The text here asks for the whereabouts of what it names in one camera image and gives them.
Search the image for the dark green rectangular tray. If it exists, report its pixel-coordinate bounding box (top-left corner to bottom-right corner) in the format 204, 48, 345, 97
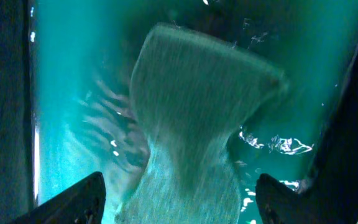
0, 0, 358, 223

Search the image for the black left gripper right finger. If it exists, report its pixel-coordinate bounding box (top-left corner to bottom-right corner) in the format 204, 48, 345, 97
255, 174, 325, 224

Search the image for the green scouring sponge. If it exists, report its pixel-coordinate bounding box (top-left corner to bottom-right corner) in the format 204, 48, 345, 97
115, 22, 289, 223

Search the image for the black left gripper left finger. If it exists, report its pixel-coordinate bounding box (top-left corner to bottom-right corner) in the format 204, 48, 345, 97
10, 171, 106, 224

